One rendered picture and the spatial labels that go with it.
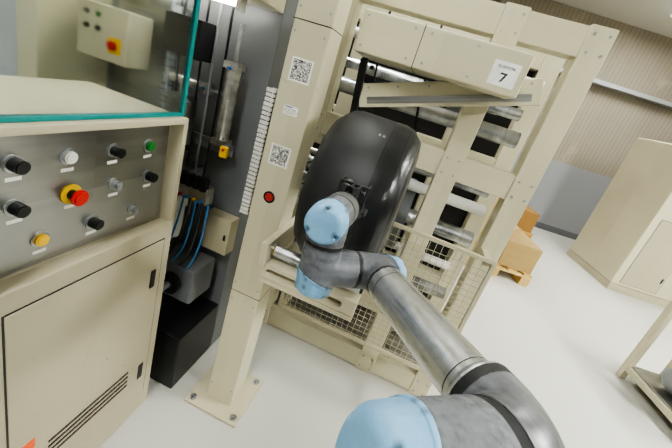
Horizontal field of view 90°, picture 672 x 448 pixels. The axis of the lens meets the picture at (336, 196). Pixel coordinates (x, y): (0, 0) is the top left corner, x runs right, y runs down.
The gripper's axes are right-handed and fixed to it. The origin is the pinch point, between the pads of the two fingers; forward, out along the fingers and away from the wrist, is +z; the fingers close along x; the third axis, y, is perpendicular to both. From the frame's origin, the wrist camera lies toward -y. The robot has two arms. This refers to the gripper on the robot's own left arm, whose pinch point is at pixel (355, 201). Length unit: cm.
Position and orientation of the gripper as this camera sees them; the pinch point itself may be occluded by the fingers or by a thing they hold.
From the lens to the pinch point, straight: 92.2
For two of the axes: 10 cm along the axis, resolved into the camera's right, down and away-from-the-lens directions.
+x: -9.2, -3.7, 1.7
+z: 2.4, -1.5, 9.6
